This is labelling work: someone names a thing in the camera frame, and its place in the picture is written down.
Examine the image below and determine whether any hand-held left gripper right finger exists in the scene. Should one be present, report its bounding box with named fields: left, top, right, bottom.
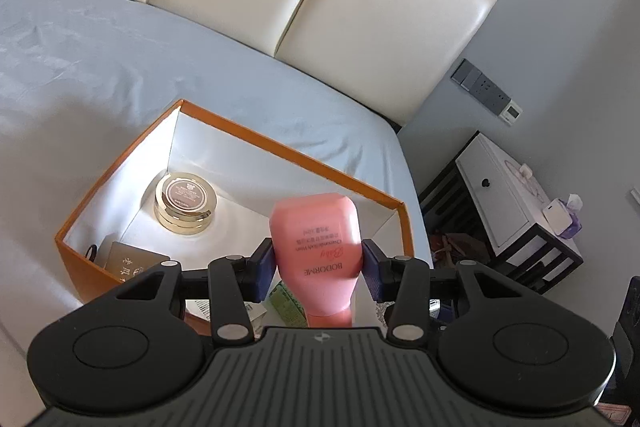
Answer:
left=360, top=238, right=522, bottom=344

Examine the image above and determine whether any purple and white tissue pack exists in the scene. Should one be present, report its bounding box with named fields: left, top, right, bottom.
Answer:
left=544, top=193, right=585, bottom=241

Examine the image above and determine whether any bed with grey sheet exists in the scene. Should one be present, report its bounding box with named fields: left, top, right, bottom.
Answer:
left=0, top=0, right=435, bottom=358

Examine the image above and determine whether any red and white item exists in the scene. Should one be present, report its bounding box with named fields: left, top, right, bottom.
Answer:
left=429, top=231, right=493, bottom=270

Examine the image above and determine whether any white nightstand with black frame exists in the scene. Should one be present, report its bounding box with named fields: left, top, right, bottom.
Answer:
left=419, top=131, right=585, bottom=297

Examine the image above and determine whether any orange cardboard box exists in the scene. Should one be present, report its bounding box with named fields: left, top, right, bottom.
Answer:
left=54, top=99, right=417, bottom=338

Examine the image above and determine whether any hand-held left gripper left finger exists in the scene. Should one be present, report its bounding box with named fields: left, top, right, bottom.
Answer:
left=114, top=237, right=277, bottom=349

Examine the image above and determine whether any white slim carton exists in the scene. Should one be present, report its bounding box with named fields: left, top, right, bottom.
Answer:
left=186, top=298, right=270, bottom=337

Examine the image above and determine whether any grey wall switch panel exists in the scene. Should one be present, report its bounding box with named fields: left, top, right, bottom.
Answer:
left=450, top=58, right=512, bottom=116

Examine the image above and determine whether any small colourful green carton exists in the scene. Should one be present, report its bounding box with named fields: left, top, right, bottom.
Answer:
left=267, top=282, right=309, bottom=327

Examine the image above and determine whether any bin with black bag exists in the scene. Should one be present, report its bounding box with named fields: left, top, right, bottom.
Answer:
left=611, top=276, right=640, bottom=410

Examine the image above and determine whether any pink lotion bottle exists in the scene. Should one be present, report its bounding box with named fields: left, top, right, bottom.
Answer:
left=269, top=192, right=364, bottom=329

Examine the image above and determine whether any gold square box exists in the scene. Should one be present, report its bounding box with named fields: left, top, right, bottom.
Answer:
left=94, top=241, right=172, bottom=290

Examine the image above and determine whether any white charger with cable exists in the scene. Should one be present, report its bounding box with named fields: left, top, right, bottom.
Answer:
left=505, top=159, right=551, bottom=202

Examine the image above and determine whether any gold round jar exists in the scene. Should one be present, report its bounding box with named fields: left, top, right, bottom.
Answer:
left=153, top=172, right=219, bottom=238

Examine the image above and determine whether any white wall thermostat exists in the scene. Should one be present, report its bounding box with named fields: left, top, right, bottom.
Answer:
left=499, top=99, right=524, bottom=126

